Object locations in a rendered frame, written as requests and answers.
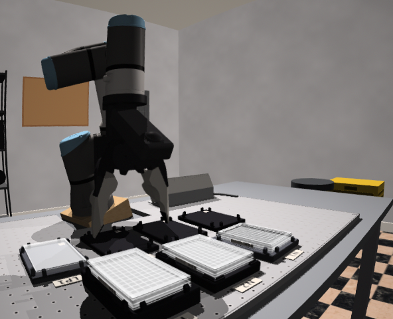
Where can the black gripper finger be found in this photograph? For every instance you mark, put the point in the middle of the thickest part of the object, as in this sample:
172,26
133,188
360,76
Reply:
156,186
105,184

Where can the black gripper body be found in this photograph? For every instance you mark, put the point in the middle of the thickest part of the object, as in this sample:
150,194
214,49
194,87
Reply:
123,157

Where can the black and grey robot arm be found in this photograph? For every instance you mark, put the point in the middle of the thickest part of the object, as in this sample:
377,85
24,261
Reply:
120,65

